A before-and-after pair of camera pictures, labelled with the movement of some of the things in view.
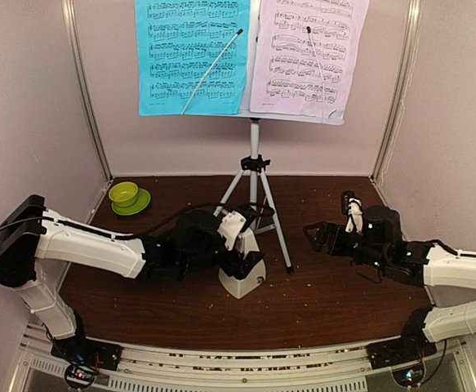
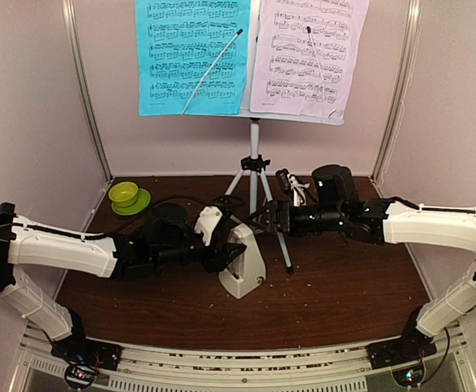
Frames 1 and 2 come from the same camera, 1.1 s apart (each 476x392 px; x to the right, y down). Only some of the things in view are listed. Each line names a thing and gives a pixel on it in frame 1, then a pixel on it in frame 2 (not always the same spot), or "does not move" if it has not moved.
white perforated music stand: (254, 167) does not move
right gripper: (333, 231) -> (286, 208)
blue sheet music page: (192, 55) does not move
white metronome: (245, 243) does not move
